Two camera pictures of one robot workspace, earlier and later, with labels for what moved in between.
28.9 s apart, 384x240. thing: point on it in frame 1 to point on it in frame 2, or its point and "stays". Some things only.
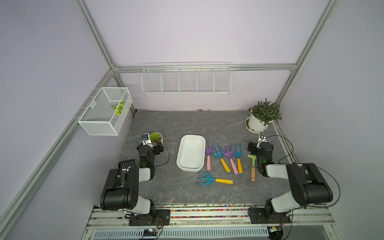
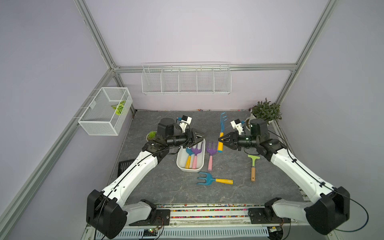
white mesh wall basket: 106,114 stays
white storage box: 190,156 stays
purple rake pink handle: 208,151 stays
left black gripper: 157,150 to 191,136
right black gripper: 254,145 to 232,145
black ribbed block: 126,164 stays
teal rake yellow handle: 219,154 to 190,152
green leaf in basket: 119,107 stays
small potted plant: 156,137 stays
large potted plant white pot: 262,113 stays
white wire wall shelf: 186,78 stays
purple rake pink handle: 230,154 to 196,151
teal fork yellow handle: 209,180 stays
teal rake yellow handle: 239,154 to 221,134
